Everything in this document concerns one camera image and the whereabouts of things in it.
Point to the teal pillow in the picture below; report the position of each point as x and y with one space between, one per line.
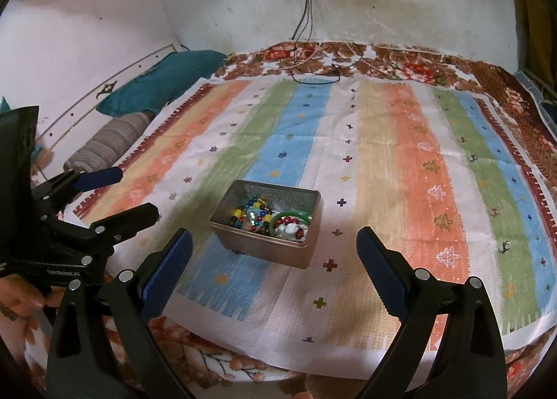
161 81

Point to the brown floral blanket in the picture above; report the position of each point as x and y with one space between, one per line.
391 57

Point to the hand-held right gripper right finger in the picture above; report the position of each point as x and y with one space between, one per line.
383 268

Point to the green bangle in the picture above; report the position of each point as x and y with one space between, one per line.
273 227

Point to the metal tin box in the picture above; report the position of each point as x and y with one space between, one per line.
261 246

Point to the person's left hand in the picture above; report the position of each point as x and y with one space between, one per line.
19 296

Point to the yellow curtain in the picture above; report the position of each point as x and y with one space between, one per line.
537 16

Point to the striped woven mat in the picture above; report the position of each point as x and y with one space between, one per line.
391 164

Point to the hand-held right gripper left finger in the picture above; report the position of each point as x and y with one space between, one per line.
167 268

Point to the striped bolster pillow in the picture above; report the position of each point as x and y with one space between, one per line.
108 140

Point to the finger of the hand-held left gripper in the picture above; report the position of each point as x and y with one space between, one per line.
130 218
102 177

